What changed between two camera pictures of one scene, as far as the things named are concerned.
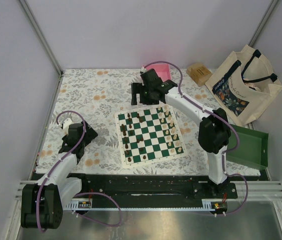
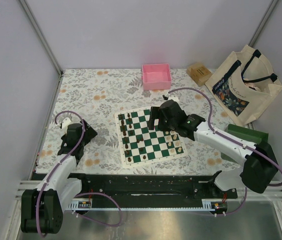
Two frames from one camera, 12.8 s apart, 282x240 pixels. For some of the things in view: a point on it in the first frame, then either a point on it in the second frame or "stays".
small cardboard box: x=199 y=73 stays
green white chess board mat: x=148 y=135 stays
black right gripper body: x=145 y=97 → x=163 y=123
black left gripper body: x=89 y=135 stays
